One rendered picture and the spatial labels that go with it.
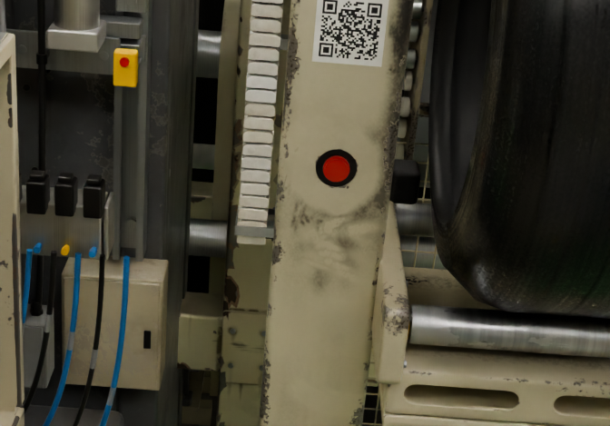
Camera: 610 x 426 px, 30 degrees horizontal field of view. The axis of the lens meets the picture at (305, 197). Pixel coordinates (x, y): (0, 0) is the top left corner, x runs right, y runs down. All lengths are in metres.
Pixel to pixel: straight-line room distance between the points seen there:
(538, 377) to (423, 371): 0.13
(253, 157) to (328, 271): 0.16
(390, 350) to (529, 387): 0.17
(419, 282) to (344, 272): 0.28
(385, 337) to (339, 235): 0.14
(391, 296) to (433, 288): 0.34
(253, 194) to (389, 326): 0.22
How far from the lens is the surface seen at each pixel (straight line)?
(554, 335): 1.31
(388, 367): 1.26
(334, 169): 1.27
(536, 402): 1.33
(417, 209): 1.54
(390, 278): 1.29
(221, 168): 2.11
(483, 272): 1.21
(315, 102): 1.25
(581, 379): 1.33
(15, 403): 1.13
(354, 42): 1.22
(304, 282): 1.34
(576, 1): 1.05
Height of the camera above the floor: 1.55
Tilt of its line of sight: 24 degrees down
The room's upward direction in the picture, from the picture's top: 5 degrees clockwise
